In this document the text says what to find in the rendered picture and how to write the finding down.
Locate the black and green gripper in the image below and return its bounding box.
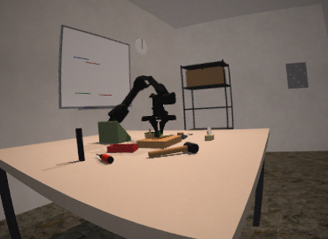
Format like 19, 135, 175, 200
142, 105, 176, 134

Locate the black spring clamp with green grips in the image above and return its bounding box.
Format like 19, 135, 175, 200
144, 131, 163, 138

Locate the red tray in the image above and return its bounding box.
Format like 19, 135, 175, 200
106, 143, 138, 152

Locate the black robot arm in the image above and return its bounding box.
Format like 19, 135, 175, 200
108, 75, 176, 123

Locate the black mallet with wooden handle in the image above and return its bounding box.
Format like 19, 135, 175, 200
148, 142, 199, 158

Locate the light brown wooden board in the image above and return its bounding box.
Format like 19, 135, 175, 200
137, 135, 182, 149

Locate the red-handled screwdriver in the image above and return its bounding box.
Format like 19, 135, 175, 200
97, 154, 113, 164

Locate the black flat bar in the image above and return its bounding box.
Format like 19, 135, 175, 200
75, 128, 85, 161

